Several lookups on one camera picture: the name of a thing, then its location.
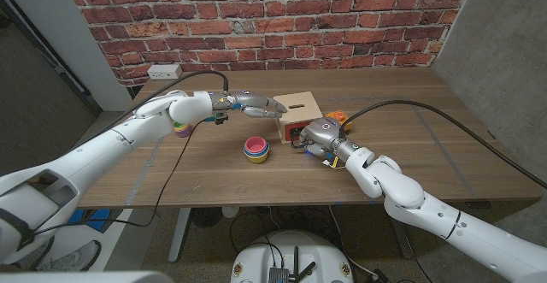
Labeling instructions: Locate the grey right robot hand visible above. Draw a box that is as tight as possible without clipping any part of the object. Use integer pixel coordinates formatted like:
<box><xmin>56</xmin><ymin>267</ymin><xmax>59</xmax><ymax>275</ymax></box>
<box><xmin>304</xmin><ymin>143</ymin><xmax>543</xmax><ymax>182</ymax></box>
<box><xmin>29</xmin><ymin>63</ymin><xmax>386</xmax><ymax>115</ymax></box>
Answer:
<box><xmin>298</xmin><ymin>117</ymin><xmax>361</xmax><ymax>164</ymax></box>

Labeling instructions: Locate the red-fronted wooden drawer black handle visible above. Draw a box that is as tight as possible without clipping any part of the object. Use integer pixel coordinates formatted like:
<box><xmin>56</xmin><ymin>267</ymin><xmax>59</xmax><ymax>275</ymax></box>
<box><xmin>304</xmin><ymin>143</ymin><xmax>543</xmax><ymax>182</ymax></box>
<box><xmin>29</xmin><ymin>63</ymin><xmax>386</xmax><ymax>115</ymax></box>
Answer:
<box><xmin>284</xmin><ymin>121</ymin><xmax>311</xmax><ymax>148</ymax></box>

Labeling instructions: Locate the dark table leg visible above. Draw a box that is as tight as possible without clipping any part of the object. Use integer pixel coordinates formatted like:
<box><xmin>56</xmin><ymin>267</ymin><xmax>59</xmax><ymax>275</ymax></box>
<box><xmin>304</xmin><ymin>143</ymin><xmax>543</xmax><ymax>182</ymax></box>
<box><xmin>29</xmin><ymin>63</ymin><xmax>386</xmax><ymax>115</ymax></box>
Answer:
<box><xmin>386</xmin><ymin>214</ymin><xmax>415</xmax><ymax>261</ymax></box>

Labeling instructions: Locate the black round floor base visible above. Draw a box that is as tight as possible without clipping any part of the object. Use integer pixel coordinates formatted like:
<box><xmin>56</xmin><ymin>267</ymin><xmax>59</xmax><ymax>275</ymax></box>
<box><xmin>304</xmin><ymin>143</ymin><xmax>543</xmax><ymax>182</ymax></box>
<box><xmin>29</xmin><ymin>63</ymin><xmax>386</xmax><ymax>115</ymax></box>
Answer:
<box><xmin>190</xmin><ymin>207</ymin><xmax>223</xmax><ymax>229</ymax></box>

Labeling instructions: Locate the white robot torso base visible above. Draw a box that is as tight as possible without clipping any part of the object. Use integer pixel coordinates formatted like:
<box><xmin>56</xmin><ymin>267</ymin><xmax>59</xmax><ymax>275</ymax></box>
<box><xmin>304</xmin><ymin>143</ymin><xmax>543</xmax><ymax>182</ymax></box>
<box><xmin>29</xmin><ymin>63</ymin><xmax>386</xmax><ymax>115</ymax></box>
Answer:
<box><xmin>230</xmin><ymin>230</ymin><xmax>355</xmax><ymax>283</ymax></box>

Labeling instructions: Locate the light wooden slotted box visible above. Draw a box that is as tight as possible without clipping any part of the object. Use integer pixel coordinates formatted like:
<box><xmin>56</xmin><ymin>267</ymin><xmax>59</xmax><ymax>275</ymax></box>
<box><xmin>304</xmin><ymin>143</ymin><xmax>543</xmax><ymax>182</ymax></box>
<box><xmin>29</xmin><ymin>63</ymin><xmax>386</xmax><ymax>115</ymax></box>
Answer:
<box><xmin>273</xmin><ymin>91</ymin><xmax>324</xmax><ymax>145</ymax></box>

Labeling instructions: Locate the white sneaker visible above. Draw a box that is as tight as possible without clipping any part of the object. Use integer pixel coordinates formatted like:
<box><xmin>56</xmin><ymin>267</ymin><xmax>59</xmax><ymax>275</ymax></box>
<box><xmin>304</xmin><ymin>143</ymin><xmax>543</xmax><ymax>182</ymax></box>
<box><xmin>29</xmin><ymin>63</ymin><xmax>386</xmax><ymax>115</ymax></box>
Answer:
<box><xmin>16</xmin><ymin>239</ymin><xmax>102</xmax><ymax>273</ymax></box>

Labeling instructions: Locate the blue floor pad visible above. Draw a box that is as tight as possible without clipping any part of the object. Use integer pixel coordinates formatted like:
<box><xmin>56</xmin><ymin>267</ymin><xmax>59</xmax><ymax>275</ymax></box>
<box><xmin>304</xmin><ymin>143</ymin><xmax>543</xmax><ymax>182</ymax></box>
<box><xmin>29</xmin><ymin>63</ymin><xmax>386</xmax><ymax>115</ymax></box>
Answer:
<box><xmin>63</xmin><ymin>209</ymin><xmax>110</xmax><ymax>233</ymax></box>

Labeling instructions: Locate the blue nesting cup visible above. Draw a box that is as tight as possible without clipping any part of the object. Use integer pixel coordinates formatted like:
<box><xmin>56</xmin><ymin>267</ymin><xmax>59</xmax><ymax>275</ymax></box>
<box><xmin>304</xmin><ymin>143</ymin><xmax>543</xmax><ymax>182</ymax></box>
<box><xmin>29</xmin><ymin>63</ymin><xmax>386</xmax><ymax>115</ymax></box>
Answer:
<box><xmin>243</xmin><ymin>144</ymin><xmax>270</xmax><ymax>159</ymax></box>

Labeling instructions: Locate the yellow nesting cup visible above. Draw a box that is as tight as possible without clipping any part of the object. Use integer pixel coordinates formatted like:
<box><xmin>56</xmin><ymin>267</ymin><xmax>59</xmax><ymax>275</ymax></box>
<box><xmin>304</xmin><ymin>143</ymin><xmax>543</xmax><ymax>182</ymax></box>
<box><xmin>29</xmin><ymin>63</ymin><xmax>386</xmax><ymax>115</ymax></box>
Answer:
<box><xmin>244</xmin><ymin>150</ymin><xmax>270</xmax><ymax>164</ymax></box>

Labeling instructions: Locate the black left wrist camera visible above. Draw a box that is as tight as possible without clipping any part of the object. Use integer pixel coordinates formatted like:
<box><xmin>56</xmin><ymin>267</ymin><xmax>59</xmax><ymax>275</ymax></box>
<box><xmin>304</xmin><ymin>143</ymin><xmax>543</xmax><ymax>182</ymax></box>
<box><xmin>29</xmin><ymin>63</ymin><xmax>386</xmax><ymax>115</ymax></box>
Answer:
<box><xmin>203</xmin><ymin>111</ymin><xmax>230</xmax><ymax>126</ymax></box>

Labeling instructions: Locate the red brick printed backdrop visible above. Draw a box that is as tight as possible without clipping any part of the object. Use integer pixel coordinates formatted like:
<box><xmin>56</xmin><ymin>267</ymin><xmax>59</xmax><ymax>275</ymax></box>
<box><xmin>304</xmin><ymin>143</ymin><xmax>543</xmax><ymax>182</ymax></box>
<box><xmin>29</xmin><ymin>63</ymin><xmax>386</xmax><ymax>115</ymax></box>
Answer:
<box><xmin>61</xmin><ymin>0</ymin><xmax>479</xmax><ymax>88</ymax></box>

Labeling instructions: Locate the orange emergency stop button box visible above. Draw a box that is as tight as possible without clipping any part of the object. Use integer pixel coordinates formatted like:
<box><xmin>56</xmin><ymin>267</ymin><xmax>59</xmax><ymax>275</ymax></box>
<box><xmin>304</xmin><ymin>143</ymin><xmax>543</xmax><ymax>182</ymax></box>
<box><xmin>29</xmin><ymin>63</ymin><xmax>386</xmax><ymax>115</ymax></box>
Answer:
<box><xmin>325</xmin><ymin>109</ymin><xmax>354</xmax><ymax>133</ymax></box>

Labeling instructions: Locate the white table leg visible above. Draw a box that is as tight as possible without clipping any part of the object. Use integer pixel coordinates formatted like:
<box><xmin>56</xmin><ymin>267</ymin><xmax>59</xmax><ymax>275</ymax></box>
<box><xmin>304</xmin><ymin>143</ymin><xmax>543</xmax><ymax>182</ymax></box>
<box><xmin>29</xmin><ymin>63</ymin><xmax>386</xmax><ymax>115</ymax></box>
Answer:
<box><xmin>168</xmin><ymin>207</ymin><xmax>192</xmax><ymax>263</ymax></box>

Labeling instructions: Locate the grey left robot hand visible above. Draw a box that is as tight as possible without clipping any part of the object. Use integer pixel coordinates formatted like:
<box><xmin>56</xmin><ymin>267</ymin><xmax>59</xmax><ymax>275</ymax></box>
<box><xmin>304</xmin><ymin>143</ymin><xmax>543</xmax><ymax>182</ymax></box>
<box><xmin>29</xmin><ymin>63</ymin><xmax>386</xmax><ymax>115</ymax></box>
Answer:
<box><xmin>209</xmin><ymin>89</ymin><xmax>289</xmax><ymax>120</ymax></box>

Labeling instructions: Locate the grey computer module with antennas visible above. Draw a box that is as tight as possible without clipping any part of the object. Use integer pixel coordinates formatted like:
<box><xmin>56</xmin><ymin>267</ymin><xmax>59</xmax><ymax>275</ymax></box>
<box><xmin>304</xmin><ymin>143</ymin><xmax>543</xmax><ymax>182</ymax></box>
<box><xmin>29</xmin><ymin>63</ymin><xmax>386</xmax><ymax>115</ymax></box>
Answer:
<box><xmin>268</xmin><ymin>245</ymin><xmax>317</xmax><ymax>283</ymax></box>

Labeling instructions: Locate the thin black left wrist cable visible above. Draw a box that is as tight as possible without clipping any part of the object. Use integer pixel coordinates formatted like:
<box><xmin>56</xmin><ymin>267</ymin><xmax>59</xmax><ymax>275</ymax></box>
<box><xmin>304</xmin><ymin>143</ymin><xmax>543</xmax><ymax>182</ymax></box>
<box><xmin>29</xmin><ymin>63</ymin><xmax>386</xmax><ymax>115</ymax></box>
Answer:
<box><xmin>32</xmin><ymin>119</ymin><xmax>209</xmax><ymax>237</ymax></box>

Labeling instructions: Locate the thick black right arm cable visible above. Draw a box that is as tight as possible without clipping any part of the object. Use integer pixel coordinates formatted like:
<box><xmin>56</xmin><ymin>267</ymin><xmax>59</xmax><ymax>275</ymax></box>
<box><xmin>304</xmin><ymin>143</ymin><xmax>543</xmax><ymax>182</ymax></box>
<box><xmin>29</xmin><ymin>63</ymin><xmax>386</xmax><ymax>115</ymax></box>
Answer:
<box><xmin>339</xmin><ymin>99</ymin><xmax>547</xmax><ymax>191</ymax></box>

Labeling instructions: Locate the pink nesting cup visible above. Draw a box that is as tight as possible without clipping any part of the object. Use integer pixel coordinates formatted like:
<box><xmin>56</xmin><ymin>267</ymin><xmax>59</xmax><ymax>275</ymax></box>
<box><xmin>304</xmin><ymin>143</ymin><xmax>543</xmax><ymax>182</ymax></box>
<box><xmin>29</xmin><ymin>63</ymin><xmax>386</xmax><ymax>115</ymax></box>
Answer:
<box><xmin>244</xmin><ymin>135</ymin><xmax>269</xmax><ymax>155</ymax></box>

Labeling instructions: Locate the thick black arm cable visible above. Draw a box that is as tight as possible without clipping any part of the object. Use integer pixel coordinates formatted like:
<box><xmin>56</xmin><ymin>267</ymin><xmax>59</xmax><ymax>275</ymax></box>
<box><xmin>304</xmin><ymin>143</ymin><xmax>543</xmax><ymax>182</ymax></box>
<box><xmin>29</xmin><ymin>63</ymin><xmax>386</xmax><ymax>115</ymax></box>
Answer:
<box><xmin>72</xmin><ymin>69</ymin><xmax>230</xmax><ymax>147</ymax></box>
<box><xmin>339</xmin><ymin>99</ymin><xmax>547</xmax><ymax>191</ymax></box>

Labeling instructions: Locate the white power outlet strip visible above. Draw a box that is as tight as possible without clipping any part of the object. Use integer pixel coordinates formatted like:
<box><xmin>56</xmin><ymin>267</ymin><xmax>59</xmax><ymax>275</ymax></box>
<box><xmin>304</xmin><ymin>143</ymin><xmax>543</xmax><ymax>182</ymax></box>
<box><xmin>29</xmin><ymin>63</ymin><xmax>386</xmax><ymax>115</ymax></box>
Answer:
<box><xmin>146</xmin><ymin>63</ymin><xmax>183</xmax><ymax>80</ymax></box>

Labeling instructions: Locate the white robot head rim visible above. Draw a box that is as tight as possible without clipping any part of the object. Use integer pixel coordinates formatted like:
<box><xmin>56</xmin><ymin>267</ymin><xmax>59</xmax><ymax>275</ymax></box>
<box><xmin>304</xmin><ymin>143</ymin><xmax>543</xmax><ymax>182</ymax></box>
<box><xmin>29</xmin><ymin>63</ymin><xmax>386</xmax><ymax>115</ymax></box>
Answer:
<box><xmin>0</xmin><ymin>269</ymin><xmax>174</xmax><ymax>283</ymax></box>

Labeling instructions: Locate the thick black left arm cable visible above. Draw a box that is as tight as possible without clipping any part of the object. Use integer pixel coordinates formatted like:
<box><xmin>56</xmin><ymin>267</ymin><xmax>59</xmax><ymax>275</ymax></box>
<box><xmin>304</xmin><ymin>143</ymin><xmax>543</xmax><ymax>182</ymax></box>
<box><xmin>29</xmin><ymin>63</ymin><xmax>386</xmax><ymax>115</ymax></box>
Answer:
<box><xmin>72</xmin><ymin>69</ymin><xmax>230</xmax><ymax>147</ymax></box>

